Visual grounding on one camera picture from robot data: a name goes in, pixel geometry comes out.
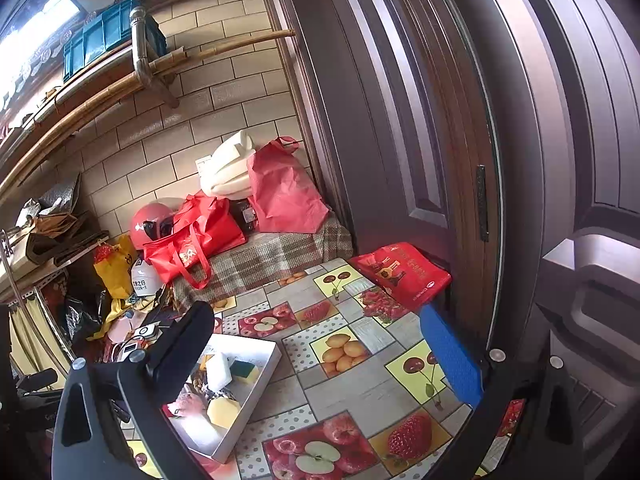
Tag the brown door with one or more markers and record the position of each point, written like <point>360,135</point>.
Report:
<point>501,138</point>

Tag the white cardboard tray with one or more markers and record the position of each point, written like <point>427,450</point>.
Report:
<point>263,353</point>

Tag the small white sponge block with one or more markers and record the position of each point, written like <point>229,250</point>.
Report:
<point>218,373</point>

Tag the yellow shopping bag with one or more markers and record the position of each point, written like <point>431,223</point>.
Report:
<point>113,264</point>

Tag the red snack package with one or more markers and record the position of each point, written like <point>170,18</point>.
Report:
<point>404,273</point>

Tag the bamboo pole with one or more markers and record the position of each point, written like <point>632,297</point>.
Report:
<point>101,101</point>

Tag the green yellow scrub sponge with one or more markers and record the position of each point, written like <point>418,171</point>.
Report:
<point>245,372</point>

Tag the blue plastic crate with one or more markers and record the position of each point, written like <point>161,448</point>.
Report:
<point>107,31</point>

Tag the pink helmet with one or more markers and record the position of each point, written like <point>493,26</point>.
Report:
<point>150,223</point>

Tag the red tote bag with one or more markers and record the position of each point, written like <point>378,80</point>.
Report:
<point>203,227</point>

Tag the plaid blanket bundle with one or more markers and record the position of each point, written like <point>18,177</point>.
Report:
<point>264,258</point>

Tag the pink plush toy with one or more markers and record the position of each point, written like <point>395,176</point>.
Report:
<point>187,403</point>

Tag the white foam stack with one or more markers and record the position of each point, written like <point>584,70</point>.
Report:
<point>224,173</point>

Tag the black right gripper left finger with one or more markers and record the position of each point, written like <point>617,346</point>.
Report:
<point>87,441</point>

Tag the yellow curtain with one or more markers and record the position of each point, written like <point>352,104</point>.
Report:
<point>34,346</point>

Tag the folded cardboard stack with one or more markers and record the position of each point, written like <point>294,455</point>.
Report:
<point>50,229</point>

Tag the pale yellow sponge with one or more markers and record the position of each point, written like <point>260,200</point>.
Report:
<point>222,411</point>

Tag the white foam block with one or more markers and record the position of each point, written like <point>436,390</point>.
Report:
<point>198,433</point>

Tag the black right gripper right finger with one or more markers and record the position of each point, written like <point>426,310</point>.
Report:
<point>546,443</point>

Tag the metal rack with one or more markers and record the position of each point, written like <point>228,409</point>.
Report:
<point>31,285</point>

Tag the red paper bag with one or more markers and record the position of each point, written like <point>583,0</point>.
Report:
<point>283,195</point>

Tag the metal pipe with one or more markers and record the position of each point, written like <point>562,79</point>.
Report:
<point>147,44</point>

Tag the black plastic bag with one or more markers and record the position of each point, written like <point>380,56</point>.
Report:
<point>82,319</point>

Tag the white helmet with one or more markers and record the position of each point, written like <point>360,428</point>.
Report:
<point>145,280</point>

